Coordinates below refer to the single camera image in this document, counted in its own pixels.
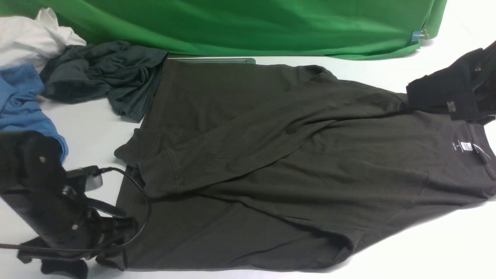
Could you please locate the blue t-shirt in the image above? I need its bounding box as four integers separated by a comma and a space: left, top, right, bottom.
0, 64, 69, 163

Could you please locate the gray long sleeve shirt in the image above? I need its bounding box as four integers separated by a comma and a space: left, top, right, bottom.
114, 60, 495, 271

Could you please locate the green backdrop cloth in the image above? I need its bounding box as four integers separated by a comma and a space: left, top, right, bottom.
1, 0, 447, 60

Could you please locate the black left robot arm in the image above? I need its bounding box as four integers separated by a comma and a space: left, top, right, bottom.
1, 131, 138, 279

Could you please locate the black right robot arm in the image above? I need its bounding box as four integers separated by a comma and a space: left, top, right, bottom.
406, 43, 496, 125

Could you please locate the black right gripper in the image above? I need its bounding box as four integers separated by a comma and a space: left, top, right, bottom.
407, 49, 495, 125

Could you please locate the blue binder clip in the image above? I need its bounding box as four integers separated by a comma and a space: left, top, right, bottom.
410, 29, 429, 44

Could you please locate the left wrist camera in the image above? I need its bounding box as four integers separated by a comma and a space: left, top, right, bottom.
66, 165, 103, 193

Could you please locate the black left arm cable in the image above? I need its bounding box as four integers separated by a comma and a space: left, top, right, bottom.
0, 167, 151, 254

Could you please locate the silver table cable hatch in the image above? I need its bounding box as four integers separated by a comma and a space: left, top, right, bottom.
172, 58, 256, 65

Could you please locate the white shirt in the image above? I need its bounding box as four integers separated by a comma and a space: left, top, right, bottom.
0, 7, 86, 72

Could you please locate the dark teal crumpled shirt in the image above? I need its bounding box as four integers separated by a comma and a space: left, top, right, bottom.
40, 41, 169, 122

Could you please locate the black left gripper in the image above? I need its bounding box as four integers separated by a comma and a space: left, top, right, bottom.
15, 186, 137, 279

